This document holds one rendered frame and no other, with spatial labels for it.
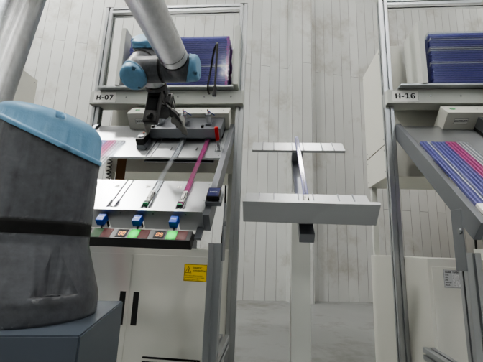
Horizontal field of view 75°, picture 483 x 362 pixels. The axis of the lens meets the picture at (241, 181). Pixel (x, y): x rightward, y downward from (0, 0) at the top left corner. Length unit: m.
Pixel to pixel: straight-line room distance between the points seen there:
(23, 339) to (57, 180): 0.15
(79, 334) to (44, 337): 0.03
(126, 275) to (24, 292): 1.00
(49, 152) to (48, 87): 4.50
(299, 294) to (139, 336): 0.64
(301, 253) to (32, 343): 0.82
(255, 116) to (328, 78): 1.32
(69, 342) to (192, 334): 0.98
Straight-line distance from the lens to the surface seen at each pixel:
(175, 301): 1.29
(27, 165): 0.39
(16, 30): 0.59
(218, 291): 0.95
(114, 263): 1.37
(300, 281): 1.04
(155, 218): 0.99
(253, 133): 4.41
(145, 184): 1.15
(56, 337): 0.34
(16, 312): 0.37
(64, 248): 0.39
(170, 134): 1.44
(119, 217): 1.03
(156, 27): 0.79
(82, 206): 0.40
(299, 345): 1.07
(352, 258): 4.59
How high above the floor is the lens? 0.63
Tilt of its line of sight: 12 degrees up
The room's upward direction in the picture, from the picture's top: 2 degrees clockwise
